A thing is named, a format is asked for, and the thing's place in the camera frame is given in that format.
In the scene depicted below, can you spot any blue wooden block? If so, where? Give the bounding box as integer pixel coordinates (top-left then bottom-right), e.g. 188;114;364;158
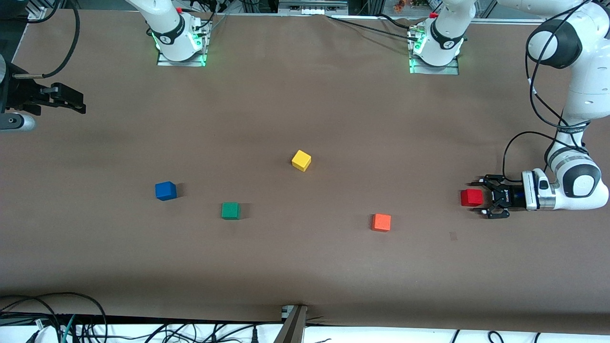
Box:
155;181;177;202

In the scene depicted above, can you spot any green desk cable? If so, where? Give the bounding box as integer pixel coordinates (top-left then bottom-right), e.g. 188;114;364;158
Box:
61;314;77;343

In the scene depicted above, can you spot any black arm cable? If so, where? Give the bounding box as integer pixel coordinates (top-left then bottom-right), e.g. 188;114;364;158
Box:
503;0;594;184
13;0;81;79

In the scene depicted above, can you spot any black base cable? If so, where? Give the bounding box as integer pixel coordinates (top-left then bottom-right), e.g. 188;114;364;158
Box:
328;14;420;41

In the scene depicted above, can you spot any yellow wooden block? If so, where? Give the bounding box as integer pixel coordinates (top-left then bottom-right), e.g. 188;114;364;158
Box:
291;150;312;172

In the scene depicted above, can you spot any orange wooden block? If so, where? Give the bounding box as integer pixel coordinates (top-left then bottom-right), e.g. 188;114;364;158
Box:
371;213;392;233

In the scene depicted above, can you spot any aluminium cell frame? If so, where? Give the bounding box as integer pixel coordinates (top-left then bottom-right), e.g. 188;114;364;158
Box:
26;0;577;24

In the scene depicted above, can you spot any looping black desk cable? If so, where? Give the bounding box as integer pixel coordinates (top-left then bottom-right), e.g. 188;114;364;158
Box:
0;292;108;343

